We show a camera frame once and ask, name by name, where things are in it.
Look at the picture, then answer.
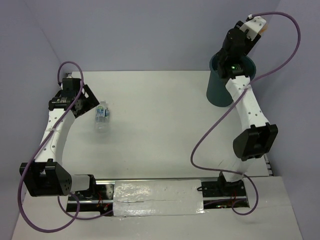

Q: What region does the clear bottle blue label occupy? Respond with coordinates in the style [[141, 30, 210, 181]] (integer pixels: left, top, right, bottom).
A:
[[94, 101, 110, 133]]

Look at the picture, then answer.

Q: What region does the orange bottle blue label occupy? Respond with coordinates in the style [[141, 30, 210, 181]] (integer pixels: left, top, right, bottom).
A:
[[258, 23, 268, 35]]

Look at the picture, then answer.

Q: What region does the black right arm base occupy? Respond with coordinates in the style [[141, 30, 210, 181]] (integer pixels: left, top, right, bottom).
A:
[[197, 180, 247, 198]]

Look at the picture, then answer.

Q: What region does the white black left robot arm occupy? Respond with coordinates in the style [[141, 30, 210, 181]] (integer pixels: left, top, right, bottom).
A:
[[19, 77, 99, 200]]

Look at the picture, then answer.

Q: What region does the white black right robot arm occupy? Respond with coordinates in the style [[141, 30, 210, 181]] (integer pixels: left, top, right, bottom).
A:
[[216, 16, 278, 196]]

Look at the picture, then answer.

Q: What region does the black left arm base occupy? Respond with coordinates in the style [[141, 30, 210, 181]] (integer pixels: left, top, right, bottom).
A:
[[74, 181, 115, 215]]

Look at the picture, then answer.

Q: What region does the dark green ribbed bin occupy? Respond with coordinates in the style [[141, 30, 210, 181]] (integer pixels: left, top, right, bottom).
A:
[[206, 54, 256, 107]]

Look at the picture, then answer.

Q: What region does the white foil covered panel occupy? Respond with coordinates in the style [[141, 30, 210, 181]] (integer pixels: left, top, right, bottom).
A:
[[112, 179, 205, 217]]

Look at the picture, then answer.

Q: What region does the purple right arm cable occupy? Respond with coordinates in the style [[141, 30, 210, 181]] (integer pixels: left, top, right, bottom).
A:
[[191, 11, 301, 216]]

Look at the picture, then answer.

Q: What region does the aluminium table edge rail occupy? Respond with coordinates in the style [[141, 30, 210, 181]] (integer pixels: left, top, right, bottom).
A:
[[263, 154, 274, 176]]

